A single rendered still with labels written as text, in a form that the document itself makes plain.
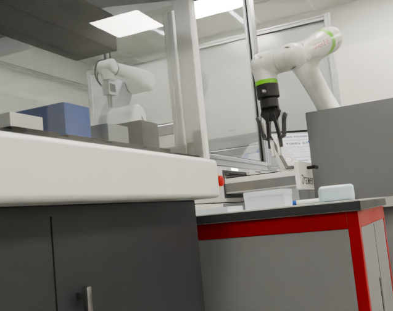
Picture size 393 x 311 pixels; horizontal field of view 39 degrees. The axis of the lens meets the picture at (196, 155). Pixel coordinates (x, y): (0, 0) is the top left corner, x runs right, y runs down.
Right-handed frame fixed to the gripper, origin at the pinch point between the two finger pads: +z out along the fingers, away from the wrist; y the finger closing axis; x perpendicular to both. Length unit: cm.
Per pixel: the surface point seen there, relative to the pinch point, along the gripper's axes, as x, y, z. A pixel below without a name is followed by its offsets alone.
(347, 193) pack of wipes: -61, 35, 23
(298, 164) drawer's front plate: -9.4, 10.3, 8.6
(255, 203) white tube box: -57, 8, 22
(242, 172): 13.7, -20.7, 6.3
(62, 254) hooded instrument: -135, -3, 28
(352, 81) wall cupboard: 324, -8, -88
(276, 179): -7.9, 0.7, 13.1
